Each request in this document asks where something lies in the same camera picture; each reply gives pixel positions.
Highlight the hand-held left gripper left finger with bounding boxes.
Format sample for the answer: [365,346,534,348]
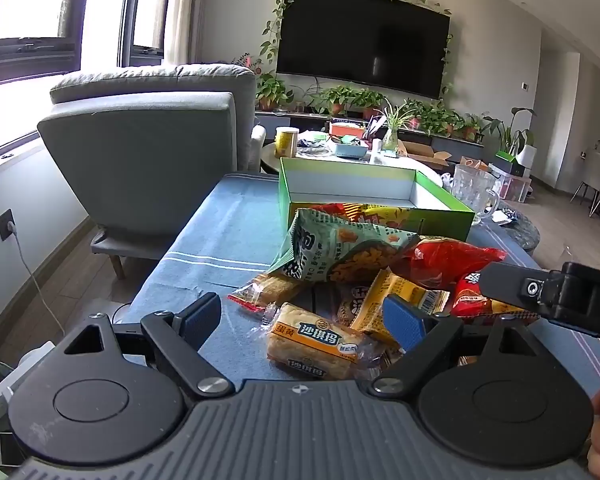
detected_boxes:
[55,292,235,402]

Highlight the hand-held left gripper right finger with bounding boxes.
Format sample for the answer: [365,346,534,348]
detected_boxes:
[371,295,548,402]

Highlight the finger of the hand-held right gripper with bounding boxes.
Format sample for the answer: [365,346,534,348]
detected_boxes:
[480,261,553,317]

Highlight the yellow snack packet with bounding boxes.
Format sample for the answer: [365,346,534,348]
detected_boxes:
[350,268,451,348]

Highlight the red printed chip bag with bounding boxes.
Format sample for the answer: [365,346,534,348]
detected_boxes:
[450,272,541,323]

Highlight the shiny red snack bag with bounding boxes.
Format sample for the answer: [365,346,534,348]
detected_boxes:
[405,237,508,291]

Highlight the clear pastry packet red ends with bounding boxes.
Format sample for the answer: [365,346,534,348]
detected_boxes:
[227,272,311,311]

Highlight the green cardboard box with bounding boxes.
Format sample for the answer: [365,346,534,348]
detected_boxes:
[278,156,477,243]

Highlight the green snack bag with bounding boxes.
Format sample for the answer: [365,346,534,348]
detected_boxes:
[271,208,421,285]

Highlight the yellow label pastry packet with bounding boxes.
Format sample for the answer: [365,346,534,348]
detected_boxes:
[252,302,381,381]

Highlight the red yellow snack bag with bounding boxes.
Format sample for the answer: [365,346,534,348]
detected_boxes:
[312,202,416,233]

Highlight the dark round low table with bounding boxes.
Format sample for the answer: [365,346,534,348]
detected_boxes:
[472,200,541,256]

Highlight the clear storage bin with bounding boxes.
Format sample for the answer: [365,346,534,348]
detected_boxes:
[490,165,533,203]

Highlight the glass pitcher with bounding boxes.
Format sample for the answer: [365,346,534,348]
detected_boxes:
[450,164,501,224]

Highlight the dining chairs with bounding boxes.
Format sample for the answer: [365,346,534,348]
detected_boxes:
[570,152,600,233]

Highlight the black box green lid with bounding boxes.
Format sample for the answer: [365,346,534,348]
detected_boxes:
[495,150,526,176]

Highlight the large leaf plant white pot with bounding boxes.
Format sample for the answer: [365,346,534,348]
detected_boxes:
[482,106,538,168]

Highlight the open cardboard box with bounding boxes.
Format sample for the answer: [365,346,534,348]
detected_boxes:
[400,140,453,168]

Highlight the grey armchair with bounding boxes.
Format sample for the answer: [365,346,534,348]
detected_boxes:
[36,63,267,281]

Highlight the cluster of potted plants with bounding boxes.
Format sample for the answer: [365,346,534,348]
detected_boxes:
[405,99,483,141]

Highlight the blue plastic basket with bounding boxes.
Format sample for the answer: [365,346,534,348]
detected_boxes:
[328,137,370,158]

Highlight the spider plant in glass vase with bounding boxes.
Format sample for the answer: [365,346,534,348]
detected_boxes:
[375,100,421,153]

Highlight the white round table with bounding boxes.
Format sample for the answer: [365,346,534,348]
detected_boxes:
[260,140,443,186]

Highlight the yellow tin can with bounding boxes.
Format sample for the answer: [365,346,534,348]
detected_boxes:
[275,126,300,159]

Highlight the white power strip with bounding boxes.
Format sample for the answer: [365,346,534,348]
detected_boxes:
[0,340,56,418]

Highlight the orange box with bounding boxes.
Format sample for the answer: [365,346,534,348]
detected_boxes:
[329,121,366,138]

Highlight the potted green plant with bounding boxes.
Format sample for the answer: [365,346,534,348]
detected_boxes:
[312,85,353,116]
[350,89,386,121]
[255,74,293,111]

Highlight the dark framed window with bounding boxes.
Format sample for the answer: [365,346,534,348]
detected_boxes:
[117,0,176,68]
[0,0,93,86]

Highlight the black television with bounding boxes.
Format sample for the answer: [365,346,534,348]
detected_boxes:
[276,0,452,101]

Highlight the beige curtain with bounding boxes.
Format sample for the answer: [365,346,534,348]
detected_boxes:
[162,0,206,66]

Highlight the white charger cable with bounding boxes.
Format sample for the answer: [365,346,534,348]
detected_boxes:
[9,224,63,336]

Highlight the black wall socket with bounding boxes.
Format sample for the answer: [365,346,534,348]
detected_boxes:
[0,208,17,242]

